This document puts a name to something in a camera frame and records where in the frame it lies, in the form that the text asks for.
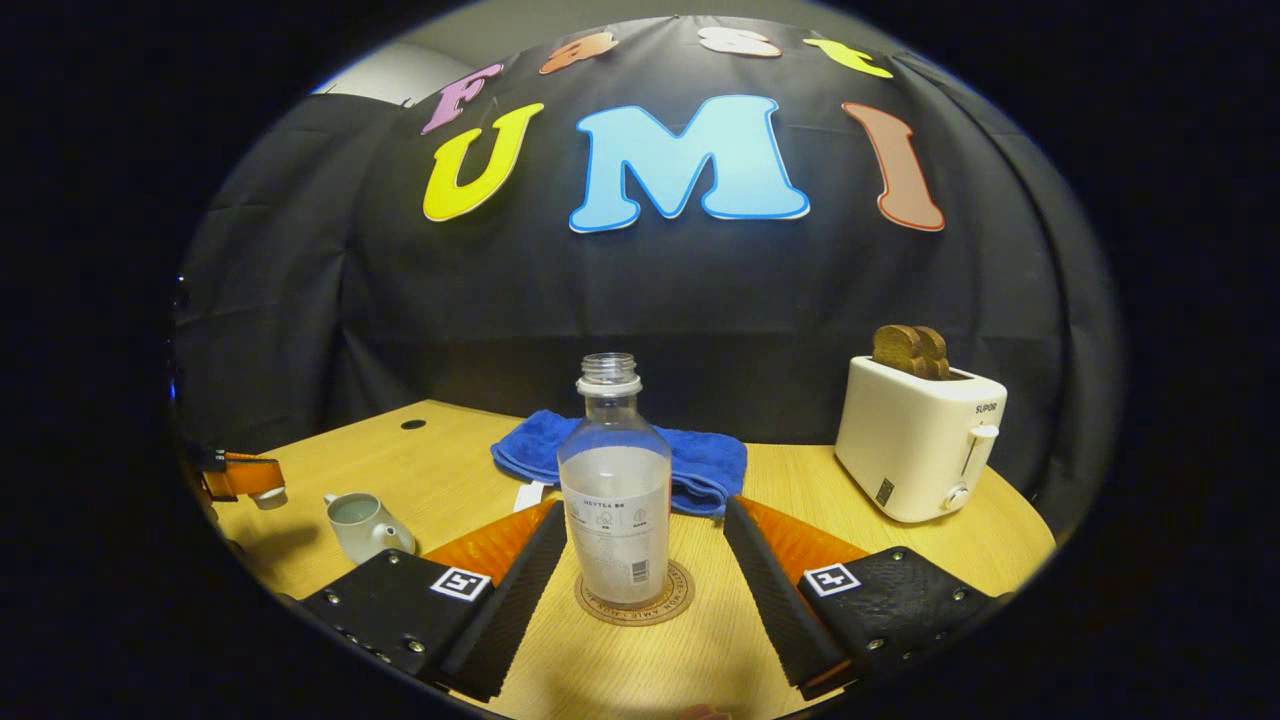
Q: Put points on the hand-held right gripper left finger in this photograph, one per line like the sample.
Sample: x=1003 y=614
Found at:
x=515 y=600

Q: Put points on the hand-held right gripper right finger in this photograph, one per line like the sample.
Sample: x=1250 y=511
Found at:
x=775 y=600

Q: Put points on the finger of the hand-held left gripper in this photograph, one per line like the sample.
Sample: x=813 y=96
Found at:
x=245 y=475

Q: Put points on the round brown coaster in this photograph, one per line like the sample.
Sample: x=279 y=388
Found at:
x=680 y=600

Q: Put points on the clear plastic water bottle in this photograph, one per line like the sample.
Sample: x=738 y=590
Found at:
x=615 y=530

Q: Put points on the white teacup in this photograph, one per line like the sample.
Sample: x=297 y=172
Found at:
x=360 y=530

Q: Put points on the folded blue towel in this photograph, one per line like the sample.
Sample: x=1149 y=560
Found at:
x=705 y=465

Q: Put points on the white toaster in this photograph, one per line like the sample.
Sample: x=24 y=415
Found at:
x=910 y=440

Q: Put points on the brown toast slice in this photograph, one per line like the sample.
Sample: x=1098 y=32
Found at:
x=895 y=350
x=937 y=355

